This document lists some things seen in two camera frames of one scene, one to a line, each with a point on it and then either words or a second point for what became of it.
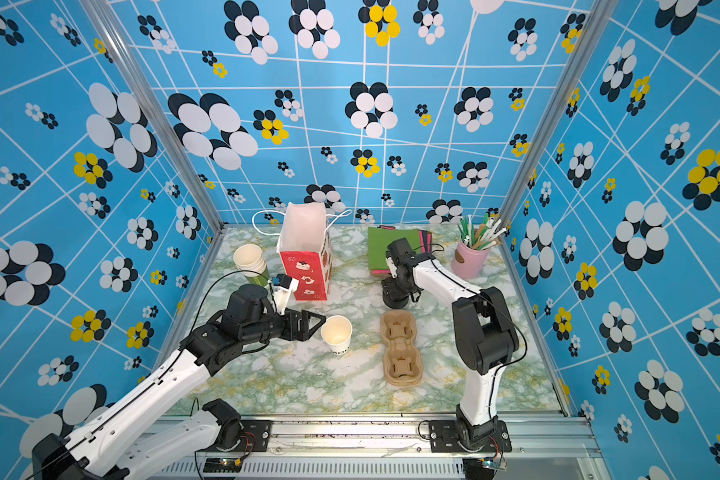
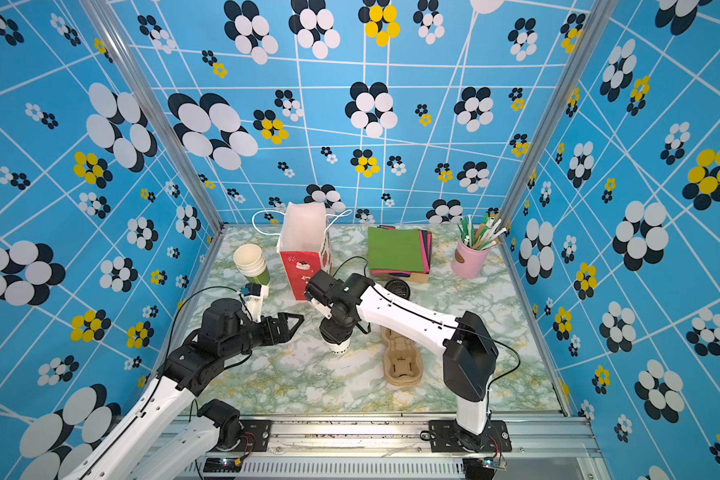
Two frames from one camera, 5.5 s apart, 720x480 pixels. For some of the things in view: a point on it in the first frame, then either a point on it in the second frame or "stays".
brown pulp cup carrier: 403,359 stays
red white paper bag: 306,250 stays
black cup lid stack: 395,294 stays
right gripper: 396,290 → 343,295
